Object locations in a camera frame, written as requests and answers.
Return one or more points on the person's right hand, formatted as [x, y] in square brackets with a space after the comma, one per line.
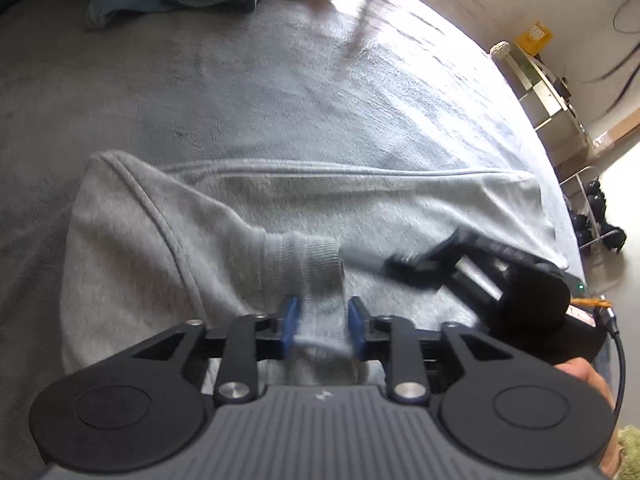
[598, 390]

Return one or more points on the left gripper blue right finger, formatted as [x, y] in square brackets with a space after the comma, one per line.
[394, 342]

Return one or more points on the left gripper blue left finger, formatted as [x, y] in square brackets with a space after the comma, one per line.
[250, 340]

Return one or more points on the grey bed sheet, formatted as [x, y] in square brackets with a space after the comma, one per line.
[189, 87]

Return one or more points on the grey sweatshirt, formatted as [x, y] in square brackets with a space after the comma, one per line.
[151, 248]

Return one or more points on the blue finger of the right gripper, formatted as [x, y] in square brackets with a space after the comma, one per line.
[362, 260]

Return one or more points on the metal shoe rack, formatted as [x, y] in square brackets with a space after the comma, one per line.
[586, 204]

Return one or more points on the cardboard sheet against wall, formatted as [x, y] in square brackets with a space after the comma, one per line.
[624, 128]

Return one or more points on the yellow box on desk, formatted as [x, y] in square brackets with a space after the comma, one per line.
[534, 39]

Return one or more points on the white desk with drawers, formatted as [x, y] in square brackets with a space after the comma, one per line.
[548, 111]

